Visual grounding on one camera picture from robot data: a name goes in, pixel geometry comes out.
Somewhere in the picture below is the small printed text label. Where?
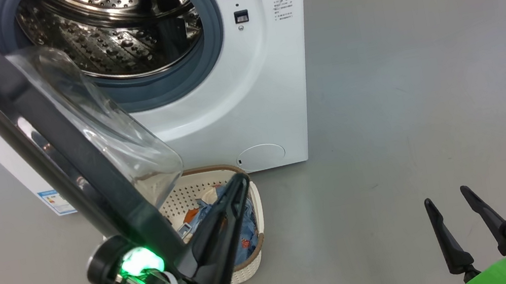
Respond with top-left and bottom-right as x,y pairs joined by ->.
272,0 -> 297,23

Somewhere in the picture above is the blue garment orange cartoon print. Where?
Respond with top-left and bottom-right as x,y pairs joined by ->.
172,185 -> 228,244

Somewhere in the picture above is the round white filter cover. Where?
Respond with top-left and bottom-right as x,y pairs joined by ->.
235,140 -> 288,174

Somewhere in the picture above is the white front-load washing machine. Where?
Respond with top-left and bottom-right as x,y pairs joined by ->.
0,0 -> 339,226

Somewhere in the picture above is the dark round glass washer door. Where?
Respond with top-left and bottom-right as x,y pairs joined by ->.
0,0 -> 201,284

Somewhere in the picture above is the cream perforated laundry basket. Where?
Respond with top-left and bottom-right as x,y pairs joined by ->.
152,158 -> 275,284

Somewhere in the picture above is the perforated steel washer drum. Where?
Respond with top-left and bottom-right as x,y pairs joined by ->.
13,0 -> 210,95

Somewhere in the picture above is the blue energy label sticker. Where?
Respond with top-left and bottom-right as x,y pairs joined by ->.
37,186 -> 78,219

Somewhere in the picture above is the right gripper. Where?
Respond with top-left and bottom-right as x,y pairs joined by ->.
422,179 -> 506,284

